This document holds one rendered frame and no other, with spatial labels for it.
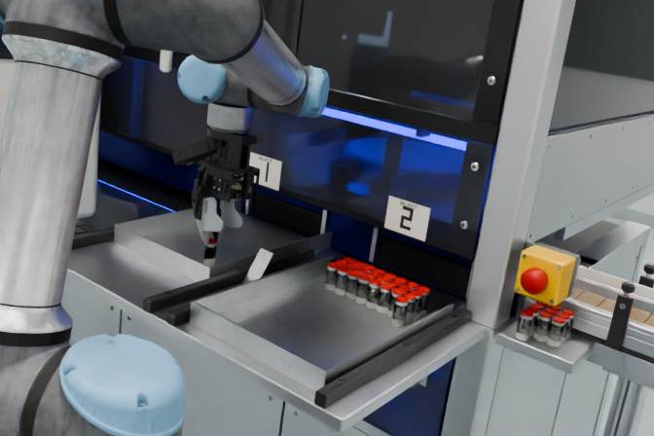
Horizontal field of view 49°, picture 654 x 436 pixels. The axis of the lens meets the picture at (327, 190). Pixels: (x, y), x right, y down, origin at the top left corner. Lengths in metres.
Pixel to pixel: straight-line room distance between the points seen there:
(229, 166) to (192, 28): 0.54
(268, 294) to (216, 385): 0.53
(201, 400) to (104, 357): 1.04
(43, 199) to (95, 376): 0.18
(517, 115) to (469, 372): 0.44
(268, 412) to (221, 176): 0.60
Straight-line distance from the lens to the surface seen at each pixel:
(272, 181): 1.45
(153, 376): 0.73
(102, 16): 0.74
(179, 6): 0.71
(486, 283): 1.23
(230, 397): 1.70
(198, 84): 1.10
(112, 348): 0.76
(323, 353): 1.07
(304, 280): 1.30
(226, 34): 0.75
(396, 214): 1.29
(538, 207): 1.26
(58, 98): 0.75
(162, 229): 1.49
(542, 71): 1.15
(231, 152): 1.23
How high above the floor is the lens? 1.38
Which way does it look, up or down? 15 degrees down
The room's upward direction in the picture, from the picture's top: 7 degrees clockwise
